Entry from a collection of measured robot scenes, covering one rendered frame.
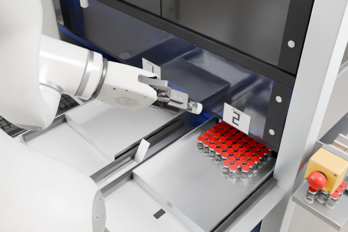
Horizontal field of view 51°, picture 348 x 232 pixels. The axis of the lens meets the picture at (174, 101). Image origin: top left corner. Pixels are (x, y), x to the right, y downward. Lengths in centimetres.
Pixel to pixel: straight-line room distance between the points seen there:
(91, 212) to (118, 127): 71
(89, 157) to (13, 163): 72
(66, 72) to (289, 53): 46
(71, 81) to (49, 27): 87
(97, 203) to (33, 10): 25
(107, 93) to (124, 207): 39
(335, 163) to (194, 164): 37
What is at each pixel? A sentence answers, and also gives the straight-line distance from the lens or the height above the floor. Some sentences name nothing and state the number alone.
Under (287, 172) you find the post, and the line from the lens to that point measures 97.
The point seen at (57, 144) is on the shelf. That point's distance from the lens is 115.
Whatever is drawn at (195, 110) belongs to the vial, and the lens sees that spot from 71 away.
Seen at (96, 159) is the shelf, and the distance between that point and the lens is 107.
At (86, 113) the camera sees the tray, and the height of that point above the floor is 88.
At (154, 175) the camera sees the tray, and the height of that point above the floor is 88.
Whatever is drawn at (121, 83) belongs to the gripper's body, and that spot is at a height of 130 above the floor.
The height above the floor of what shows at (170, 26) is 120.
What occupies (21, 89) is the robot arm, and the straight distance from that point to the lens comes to 51.
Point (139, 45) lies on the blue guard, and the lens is 117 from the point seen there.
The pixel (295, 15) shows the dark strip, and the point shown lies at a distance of 77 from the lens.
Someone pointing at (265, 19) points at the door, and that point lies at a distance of 82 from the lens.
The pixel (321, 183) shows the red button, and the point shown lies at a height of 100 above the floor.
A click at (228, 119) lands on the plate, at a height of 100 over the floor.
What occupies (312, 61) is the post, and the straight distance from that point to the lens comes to 78.
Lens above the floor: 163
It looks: 36 degrees down
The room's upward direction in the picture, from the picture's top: straight up
